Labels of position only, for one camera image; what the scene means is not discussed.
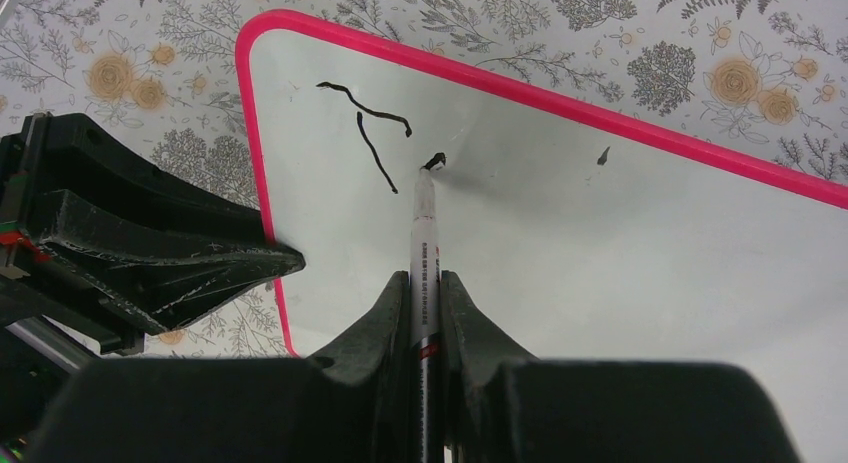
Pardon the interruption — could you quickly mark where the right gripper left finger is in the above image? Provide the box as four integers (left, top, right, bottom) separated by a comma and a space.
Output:
26, 271, 410, 462

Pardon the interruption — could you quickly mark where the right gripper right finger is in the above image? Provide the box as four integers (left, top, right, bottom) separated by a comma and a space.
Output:
440, 271, 799, 462

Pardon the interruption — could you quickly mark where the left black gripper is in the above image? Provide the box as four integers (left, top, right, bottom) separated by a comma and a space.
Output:
1, 113, 306, 354

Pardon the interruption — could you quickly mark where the black cap marker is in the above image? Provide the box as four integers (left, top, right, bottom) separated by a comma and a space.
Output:
409, 152, 446, 462

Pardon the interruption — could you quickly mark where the pink framed whiteboard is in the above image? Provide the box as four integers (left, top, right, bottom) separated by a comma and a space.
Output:
235, 10, 847, 462

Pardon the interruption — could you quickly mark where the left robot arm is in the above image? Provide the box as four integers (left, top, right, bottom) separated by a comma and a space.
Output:
1, 113, 305, 462

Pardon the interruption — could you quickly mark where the floral patterned mat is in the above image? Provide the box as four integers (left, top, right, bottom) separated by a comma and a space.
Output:
0, 0, 848, 362

